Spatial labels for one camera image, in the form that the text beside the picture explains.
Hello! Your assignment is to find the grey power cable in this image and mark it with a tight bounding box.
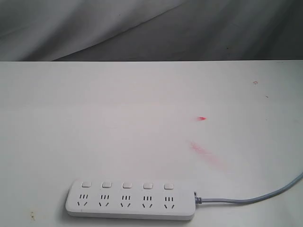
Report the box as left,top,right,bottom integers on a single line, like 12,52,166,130
194,171,303,204

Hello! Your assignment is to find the white five-outlet power strip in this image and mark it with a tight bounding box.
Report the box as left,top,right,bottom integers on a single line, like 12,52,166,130
65,179,196,221

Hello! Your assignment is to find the grey backdrop cloth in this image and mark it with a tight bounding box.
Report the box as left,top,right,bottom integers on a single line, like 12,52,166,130
0,0,303,61

